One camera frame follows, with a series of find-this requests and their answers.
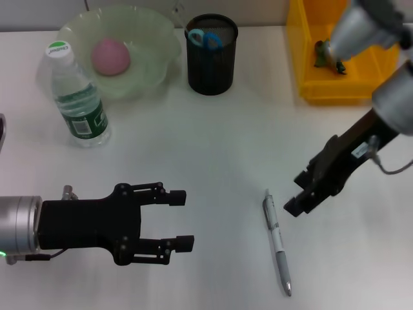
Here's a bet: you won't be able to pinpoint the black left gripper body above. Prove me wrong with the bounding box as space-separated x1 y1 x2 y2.
37 183 145 266

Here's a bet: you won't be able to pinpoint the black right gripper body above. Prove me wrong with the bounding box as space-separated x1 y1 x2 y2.
308 108 394 198

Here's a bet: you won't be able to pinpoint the green plastic wrapper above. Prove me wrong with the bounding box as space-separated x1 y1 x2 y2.
313 38 348 76

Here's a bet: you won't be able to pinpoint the clear green-label water bottle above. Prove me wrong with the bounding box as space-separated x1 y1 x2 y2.
45 40 112 149

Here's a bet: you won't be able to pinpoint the pink peach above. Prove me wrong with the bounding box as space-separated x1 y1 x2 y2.
90 37 132 77

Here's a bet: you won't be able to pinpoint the blue teal scissors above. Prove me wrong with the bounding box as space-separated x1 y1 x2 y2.
188 28 223 51

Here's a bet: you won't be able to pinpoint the grey silver pen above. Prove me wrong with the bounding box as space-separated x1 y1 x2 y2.
261 189 294 297

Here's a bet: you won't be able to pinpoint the black mesh pen holder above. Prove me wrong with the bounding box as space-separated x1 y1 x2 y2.
184 14 239 96

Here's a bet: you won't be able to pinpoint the pale green glass fruit plate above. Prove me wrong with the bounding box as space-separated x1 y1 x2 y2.
57 6 182 101

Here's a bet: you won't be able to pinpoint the yellow plastic bin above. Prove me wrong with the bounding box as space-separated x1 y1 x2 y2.
285 0 403 106

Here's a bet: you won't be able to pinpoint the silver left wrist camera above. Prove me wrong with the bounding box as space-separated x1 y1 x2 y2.
0 112 8 152

